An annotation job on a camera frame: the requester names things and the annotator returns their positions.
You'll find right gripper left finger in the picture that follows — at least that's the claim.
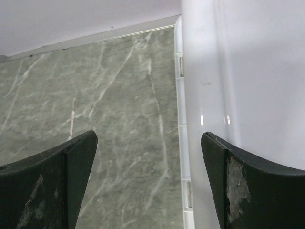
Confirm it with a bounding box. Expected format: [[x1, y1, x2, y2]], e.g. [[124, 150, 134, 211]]
[[0, 130, 98, 229]]

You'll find large white plastic container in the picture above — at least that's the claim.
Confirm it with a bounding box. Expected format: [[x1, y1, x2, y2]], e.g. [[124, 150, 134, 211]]
[[181, 0, 305, 229]]

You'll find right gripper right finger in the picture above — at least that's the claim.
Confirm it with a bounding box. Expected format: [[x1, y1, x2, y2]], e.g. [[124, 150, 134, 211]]
[[201, 132, 305, 229]]

